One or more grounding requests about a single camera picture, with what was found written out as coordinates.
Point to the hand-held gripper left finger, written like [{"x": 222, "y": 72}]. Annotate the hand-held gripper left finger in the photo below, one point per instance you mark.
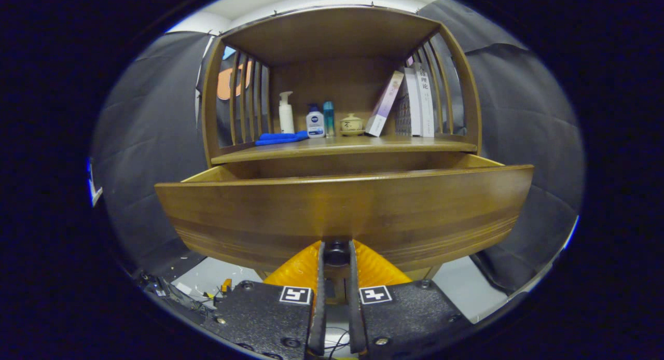
[{"x": 318, "y": 323}]

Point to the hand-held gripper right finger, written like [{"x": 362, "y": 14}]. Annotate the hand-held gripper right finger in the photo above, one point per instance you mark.
[{"x": 355, "y": 318}]

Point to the dark round drawer knob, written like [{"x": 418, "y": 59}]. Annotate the dark round drawer knob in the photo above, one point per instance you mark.
[{"x": 337, "y": 253}]

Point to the curved wooden drawer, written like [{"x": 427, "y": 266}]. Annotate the curved wooden drawer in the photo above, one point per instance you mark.
[{"x": 363, "y": 209}]

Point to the wooden countertop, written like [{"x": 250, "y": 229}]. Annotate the wooden countertop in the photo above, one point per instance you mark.
[{"x": 353, "y": 144}]

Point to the wooden cabinet with slatted sides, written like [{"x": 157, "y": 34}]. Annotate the wooden cabinet with slatted sides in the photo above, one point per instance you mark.
[{"x": 337, "y": 33}]

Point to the blue folded cloth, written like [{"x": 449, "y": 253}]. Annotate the blue folded cloth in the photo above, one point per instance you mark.
[{"x": 280, "y": 138}]

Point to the cream lidded tea cup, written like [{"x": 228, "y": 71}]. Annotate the cream lidded tea cup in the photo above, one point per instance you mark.
[{"x": 351, "y": 125}]

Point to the white lotion bottle blue cap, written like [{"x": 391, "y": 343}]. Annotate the white lotion bottle blue cap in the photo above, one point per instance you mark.
[{"x": 315, "y": 124}]

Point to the teal slim bottle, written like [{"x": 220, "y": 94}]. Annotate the teal slim bottle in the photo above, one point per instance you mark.
[{"x": 329, "y": 119}]

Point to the white pump bottle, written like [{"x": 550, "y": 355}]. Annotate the white pump bottle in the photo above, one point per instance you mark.
[{"x": 286, "y": 116}]

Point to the purple book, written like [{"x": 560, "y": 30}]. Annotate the purple book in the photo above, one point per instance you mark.
[{"x": 385, "y": 103}]

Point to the patterned cover book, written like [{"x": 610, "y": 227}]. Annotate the patterned cover book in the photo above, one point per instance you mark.
[{"x": 413, "y": 106}]

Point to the white book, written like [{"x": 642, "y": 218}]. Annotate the white book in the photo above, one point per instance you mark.
[{"x": 426, "y": 103}]

